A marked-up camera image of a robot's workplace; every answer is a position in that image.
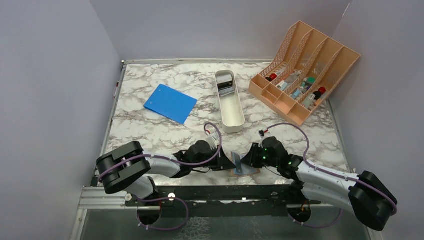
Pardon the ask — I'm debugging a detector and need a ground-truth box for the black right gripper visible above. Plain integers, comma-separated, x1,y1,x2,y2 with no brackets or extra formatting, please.
240,142,280,168

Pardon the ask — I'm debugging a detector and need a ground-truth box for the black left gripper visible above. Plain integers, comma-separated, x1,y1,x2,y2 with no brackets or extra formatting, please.
191,145,236,171

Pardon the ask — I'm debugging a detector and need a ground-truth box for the tan leather card holder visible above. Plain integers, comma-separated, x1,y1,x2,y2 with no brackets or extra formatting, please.
231,151,261,177

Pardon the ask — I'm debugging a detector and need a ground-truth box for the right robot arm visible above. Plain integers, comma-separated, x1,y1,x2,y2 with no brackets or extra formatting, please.
241,137,398,231

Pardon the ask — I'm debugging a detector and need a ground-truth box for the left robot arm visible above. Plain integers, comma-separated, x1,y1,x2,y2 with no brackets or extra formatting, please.
95,140,236,206

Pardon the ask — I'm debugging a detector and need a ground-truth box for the blue folder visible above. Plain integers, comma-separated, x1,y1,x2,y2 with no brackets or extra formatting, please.
144,84,198,125

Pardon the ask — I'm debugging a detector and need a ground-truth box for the orange desk organizer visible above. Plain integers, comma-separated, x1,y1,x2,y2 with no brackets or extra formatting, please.
248,21,361,126

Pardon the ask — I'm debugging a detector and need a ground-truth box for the red cap bottle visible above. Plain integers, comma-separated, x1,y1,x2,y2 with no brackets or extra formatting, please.
313,86,327,100

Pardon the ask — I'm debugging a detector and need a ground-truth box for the green cap bottle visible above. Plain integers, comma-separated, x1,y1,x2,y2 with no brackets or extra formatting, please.
302,77,316,87

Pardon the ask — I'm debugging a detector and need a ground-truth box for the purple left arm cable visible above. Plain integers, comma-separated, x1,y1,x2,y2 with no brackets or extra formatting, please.
97,122,223,183

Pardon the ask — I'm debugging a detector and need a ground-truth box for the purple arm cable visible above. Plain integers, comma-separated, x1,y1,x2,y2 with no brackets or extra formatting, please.
258,122,398,229
97,122,223,183

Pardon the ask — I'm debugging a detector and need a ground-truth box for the black mounting rail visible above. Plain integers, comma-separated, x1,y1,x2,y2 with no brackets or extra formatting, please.
125,183,322,211

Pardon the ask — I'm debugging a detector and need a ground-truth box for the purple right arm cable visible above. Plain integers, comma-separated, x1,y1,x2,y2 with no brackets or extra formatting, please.
258,122,398,229

